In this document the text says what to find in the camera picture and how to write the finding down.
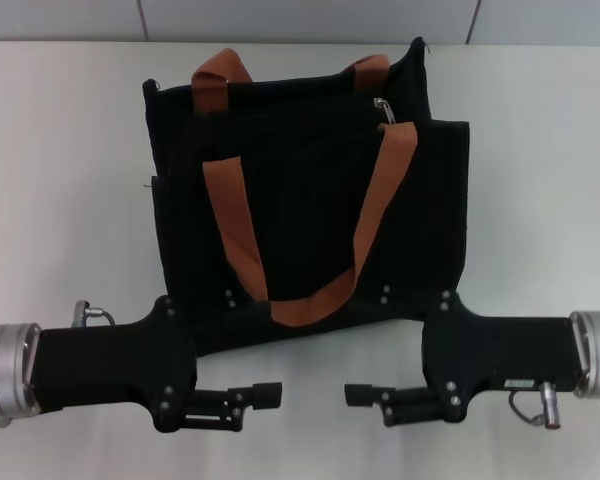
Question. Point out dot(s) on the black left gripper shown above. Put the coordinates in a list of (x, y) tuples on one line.
[(110, 365)]

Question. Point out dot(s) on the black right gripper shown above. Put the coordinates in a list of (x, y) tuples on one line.
[(510, 355)]

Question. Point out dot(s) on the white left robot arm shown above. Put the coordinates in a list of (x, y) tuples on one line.
[(5, 370)]

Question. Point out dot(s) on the silver zipper pull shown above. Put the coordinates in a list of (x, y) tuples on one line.
[(386, 111)]

